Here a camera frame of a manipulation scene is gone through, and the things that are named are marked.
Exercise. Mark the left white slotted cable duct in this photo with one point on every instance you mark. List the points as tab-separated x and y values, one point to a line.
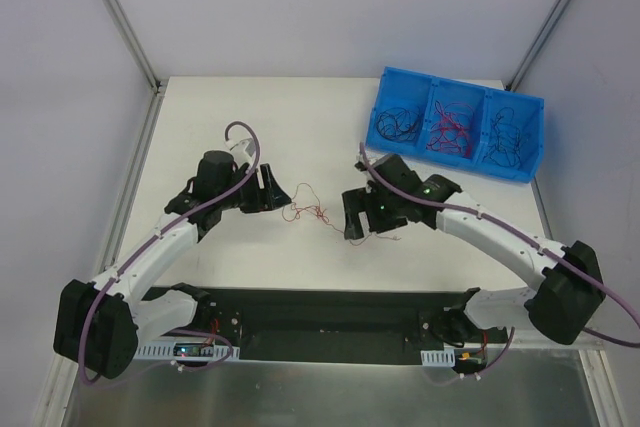
185	351

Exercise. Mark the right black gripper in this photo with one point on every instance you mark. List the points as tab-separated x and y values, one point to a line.
373	212

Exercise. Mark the blue plastic three-compartment bin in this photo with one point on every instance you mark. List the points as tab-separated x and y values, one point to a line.
466	126

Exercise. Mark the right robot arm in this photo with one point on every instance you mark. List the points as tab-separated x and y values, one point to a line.
559	295

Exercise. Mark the aluminium frame post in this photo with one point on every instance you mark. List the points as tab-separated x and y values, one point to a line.
543	35
132	43

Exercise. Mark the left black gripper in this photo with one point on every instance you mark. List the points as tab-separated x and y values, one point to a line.
263	187

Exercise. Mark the white slotted cable duct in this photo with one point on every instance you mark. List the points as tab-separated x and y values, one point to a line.
185	351
438	358

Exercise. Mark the right aluminium frame post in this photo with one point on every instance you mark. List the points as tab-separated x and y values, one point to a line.
543	35

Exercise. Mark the left aluminium frame post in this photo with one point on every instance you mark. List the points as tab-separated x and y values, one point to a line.
132	43

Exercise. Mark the right white slotted cable duct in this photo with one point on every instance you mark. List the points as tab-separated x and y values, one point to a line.
438	358

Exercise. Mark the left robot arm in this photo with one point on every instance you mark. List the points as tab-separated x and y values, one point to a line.
101	323

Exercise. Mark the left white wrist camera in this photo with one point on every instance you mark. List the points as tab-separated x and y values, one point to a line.
242	151

